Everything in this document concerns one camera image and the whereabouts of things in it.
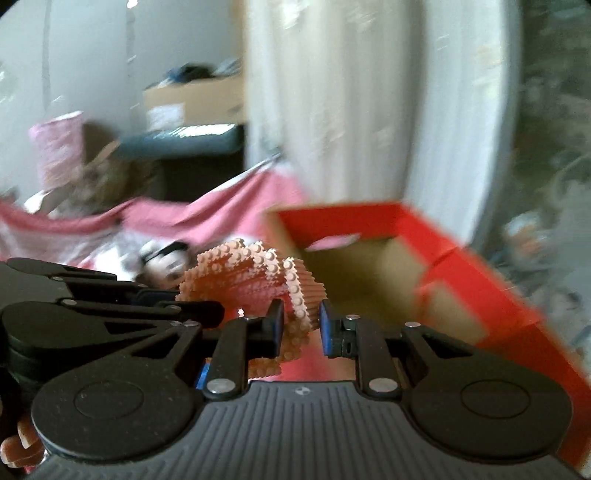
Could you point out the red cardboard box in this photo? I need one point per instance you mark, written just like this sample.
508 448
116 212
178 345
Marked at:
461 258

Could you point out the black and white mouse plush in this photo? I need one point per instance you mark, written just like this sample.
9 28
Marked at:
166 265

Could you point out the brown patterned cloth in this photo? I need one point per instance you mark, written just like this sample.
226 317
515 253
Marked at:
106 184

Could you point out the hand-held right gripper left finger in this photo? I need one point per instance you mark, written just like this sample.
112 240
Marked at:
275 327

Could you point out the pink patterned bag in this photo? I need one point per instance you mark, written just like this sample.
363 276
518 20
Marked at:
57 147

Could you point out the person's left hand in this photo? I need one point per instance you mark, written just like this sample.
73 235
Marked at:
16 445

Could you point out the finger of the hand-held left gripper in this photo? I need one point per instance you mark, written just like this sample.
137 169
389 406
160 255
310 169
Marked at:
92 284
138 316

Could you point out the pink studded toy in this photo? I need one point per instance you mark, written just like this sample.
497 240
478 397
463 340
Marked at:
231 281

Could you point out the white curtain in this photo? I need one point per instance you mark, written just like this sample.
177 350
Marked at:
369 101

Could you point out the dark blue case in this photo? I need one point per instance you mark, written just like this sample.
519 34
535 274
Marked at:
184 141

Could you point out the pink printed blanket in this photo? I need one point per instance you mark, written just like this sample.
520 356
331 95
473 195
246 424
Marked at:
194 217

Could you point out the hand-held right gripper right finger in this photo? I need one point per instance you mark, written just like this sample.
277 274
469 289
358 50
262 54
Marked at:
328 330

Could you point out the brown cardboard box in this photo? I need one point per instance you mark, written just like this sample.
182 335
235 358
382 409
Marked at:
198 99

